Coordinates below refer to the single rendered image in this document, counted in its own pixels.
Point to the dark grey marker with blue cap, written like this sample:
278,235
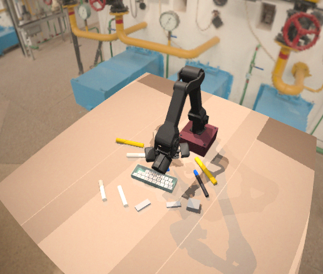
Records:
201,183

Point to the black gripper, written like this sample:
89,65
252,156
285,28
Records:
150,154

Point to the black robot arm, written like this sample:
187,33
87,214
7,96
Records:
168,133

